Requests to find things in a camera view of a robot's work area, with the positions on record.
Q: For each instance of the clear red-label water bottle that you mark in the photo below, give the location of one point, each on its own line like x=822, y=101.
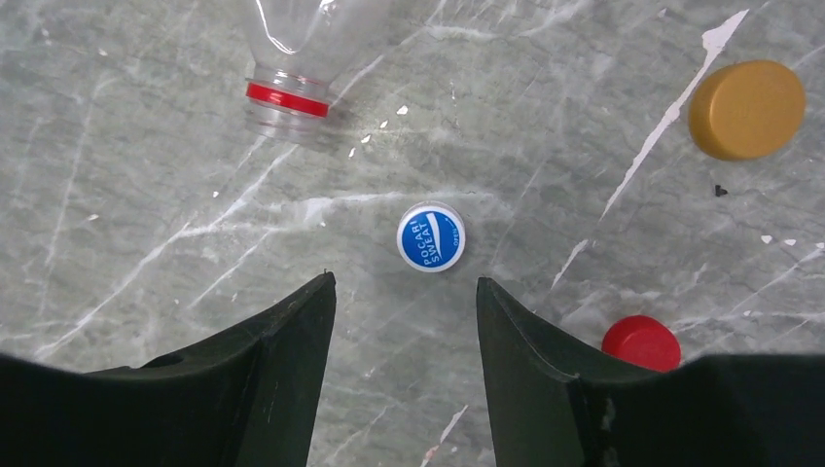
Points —
x=299, y=48

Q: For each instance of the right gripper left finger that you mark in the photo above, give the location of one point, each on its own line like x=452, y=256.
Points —
x=246, y=396

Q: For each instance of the blue white bottle cap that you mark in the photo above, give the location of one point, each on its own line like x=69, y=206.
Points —
x=431, y=237

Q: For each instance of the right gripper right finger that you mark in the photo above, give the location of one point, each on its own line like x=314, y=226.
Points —
x=556, y=401

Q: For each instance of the red bottle cap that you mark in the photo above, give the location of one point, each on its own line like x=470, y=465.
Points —
x=643, y=341

